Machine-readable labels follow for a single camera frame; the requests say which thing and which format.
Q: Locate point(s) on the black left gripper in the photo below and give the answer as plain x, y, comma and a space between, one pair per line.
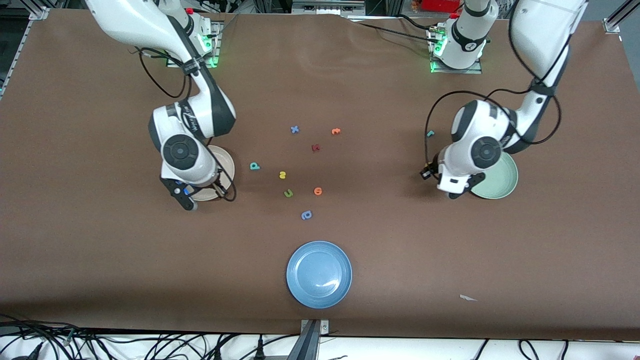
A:
426, 173

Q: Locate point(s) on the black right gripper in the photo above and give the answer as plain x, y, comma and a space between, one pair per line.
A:
218, 187

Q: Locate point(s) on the teal letter p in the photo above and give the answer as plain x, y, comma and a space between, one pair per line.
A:
251, 166

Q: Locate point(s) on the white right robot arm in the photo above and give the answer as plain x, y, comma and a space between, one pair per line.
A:
130, 20

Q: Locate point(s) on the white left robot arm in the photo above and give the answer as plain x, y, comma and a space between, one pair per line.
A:
540, 30

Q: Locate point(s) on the beige brown plate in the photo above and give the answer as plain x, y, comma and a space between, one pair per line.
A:
226, 162

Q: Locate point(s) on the light green plate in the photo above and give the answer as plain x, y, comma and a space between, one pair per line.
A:
502, 180

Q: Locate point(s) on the blue letter a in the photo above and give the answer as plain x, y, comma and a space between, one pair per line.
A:
303, 216

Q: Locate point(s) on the blue plate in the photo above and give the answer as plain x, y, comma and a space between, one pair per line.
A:
319, 274

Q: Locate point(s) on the white paper scrap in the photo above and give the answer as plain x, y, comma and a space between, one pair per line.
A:
466, 298

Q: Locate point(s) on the black power plug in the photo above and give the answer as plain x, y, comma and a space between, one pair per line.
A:
260, 350

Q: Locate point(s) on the red box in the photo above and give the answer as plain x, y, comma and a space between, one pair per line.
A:
440, 5

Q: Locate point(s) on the grey metal device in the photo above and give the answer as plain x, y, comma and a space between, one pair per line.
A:
325, 7

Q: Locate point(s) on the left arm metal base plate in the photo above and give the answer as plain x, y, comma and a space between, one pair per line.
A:
470, 71

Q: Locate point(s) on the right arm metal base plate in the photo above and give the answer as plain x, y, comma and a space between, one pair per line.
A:
216, 35

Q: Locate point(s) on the grey metal table bracket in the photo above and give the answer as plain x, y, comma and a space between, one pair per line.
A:
312, 335

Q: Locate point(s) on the grey table side rail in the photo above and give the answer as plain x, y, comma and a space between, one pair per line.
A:
15, 55

